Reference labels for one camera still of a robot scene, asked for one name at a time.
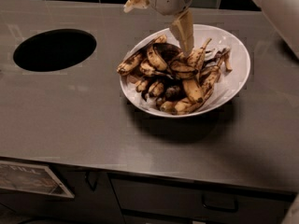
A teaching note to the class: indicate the white oval bowl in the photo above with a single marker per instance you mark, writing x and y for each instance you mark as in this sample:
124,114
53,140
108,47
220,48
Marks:
147,88

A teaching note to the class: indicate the black drawer handle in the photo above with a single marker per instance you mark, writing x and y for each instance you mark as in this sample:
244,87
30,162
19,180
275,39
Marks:
219,203

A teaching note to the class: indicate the dark spotted curved banana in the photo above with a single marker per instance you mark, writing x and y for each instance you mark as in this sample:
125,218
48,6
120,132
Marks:
160,55

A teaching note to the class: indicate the spotted banana bottom rim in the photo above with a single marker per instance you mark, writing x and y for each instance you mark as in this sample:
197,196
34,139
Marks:
184,106

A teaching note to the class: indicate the round counter trash opening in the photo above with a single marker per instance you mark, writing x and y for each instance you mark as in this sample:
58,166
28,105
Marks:
54,50

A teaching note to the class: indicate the framed sign on cabinet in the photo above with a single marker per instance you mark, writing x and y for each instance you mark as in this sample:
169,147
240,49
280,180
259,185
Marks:
33,178

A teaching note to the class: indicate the grey cabinet drawer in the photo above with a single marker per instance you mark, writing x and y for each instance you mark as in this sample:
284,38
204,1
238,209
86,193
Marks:
184,201

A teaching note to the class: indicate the black cabinet door handle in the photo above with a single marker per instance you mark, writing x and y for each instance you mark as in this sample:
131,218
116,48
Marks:
91,179

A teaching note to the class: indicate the spotted banana front centre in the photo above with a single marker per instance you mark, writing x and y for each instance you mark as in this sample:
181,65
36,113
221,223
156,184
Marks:
193,90

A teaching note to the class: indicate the long spotted banana left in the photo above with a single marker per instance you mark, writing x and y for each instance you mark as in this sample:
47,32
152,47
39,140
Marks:
134,60

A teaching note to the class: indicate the upright spotted banana with stem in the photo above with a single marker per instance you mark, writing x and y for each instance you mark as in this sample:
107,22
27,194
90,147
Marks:
197,57

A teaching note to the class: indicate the dark banana peel right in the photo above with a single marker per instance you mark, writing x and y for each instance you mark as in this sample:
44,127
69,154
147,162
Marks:
220,57

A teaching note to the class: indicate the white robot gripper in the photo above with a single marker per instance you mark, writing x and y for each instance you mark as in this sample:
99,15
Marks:
182,26

